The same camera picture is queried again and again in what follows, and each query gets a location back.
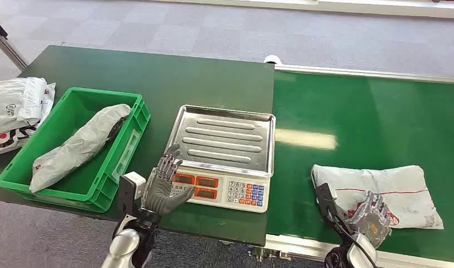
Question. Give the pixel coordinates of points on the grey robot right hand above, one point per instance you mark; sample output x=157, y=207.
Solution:
x=373, y=222

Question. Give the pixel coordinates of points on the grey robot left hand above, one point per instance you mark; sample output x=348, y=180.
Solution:
x=158, y=192

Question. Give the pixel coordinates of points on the grey package with red print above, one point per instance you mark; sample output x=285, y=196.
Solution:
x=400, y=188

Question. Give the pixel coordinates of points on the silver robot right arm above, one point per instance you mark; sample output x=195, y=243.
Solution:
x=354, y=255

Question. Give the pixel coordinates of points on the green plastic basket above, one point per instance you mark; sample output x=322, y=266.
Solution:
x=90, y=185

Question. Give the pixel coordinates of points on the electronic weighing scale steel tray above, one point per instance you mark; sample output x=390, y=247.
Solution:
x=226, y=144

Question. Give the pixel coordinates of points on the long grey plastic package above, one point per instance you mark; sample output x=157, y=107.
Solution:
x=78, y=146

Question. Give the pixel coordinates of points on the black and white printed bag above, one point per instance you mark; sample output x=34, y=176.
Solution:
x=8, y=142

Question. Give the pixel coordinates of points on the white plastic mailer bag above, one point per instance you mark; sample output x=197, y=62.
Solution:
x=16, y=103

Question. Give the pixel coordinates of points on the metal stand leg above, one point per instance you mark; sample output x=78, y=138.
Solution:
x=8, y=46

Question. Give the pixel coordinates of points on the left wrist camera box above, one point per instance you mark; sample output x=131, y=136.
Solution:
x=132, y=185

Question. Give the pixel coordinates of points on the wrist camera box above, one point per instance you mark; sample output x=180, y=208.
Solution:
x=132, y=185
x=328, y=203

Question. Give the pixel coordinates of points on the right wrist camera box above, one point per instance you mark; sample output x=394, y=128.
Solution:
x=328, y=203

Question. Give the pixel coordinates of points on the metal conveyor bracket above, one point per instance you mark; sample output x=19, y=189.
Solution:
x=267, y=254

